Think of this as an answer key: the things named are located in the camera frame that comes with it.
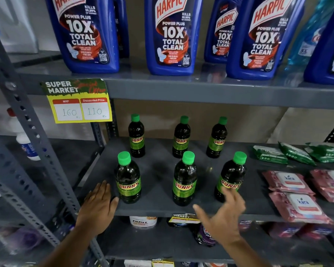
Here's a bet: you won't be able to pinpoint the person's left hand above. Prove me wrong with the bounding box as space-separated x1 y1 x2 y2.
76 180 119 237

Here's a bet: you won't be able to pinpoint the person's right hand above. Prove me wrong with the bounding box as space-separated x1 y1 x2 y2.
193 187 247 245

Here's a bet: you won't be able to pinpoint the person's right forearm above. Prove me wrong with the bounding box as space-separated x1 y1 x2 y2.
222 238 271 267

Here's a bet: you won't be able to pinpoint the person's left forearm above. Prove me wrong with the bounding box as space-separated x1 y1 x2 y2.
40 227 101 267

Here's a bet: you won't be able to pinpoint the small yellow shelf label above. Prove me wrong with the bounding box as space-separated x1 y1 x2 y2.
168 213 201 224

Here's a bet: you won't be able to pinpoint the purple snack packet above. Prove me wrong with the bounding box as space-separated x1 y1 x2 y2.
193 223 217 247

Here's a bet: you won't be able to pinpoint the white plastic jar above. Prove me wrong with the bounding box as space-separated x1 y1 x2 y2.
129 216 158 228

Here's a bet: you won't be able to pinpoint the group of dark green-capped bottles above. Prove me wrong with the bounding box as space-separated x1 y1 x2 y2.
114 114 248 207

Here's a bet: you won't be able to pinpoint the yellow label at rack edge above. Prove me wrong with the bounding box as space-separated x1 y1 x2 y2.
151 258 175 267

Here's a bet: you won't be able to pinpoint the white bottle with red cap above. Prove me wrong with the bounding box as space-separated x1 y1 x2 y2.
7 108 41 161

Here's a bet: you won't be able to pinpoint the yellow and green price tag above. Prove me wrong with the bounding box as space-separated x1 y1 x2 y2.
41 78 113 124

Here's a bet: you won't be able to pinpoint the green wipes packet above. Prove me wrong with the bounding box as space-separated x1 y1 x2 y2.
278 142 316 166
252 145 289 164
304 142 334 163

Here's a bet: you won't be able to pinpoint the pink wipes packet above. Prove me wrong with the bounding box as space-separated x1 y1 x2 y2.
310 169 334 203
269 191 334 225
262 171 315 196

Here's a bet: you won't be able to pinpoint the pink packets on lower shelf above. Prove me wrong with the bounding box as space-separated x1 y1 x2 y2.
268 222 334 240

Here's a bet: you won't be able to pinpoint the grey metal shelf rack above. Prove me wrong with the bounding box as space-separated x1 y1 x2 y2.
0 17 334 267

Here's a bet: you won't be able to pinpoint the row of blue cleaner bottles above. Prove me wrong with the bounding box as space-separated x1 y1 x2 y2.
45 0 334 86

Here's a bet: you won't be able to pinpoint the translucent light blue bottle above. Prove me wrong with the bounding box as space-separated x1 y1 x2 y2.
285 0 334 67

